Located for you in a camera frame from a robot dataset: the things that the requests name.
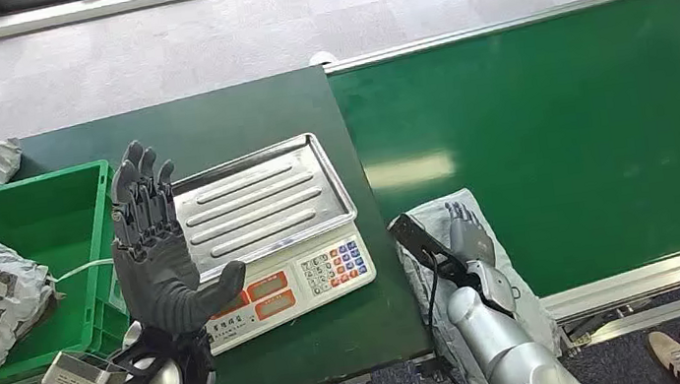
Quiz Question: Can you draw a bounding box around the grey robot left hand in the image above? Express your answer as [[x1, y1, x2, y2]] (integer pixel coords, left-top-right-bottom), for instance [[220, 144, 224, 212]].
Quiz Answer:
[[96, 127, 256, 345]]

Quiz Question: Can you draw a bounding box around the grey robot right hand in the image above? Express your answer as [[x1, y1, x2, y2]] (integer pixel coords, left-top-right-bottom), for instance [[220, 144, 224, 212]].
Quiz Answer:
[[444, 196, 499, 274]]

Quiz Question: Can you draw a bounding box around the grey plastic mailer package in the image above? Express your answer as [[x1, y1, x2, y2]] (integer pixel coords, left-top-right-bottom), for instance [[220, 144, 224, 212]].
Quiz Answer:
[[389, 177, 569, 384]]

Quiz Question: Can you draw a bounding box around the green conveyor belt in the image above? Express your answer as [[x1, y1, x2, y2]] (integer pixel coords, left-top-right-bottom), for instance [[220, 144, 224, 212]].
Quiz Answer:
[[315, 0, 680, 376]]

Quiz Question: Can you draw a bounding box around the electronic scale with steel tray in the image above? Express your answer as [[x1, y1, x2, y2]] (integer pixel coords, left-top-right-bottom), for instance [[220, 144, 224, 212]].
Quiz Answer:
[[165, 125, 387, 360]]

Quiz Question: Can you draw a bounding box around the green plastic crate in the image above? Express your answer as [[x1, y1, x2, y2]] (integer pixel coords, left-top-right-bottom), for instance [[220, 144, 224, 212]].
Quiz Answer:
[[0, 158, 143, 384]]

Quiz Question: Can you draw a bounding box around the white round knob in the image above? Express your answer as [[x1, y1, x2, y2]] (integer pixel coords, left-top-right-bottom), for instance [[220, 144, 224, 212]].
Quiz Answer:
[[307, 48, 340, 69]]

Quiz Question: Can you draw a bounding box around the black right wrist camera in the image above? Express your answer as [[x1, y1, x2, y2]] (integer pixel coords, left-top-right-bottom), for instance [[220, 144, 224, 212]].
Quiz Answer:
[[385, 205, 473, 292]]

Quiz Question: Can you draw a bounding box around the white plastic strap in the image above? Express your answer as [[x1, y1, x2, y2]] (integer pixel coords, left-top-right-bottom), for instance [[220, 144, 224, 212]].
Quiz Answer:
[[49, 257, 119, 286]]

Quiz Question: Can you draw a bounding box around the black camera cable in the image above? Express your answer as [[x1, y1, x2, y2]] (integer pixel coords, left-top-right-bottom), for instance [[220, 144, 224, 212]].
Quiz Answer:
[[417, 251, 481, 384]]

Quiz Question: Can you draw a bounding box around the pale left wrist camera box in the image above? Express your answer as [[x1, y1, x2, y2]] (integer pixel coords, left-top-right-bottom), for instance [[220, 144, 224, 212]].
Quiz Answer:
[[36, 342, 133, 384]]

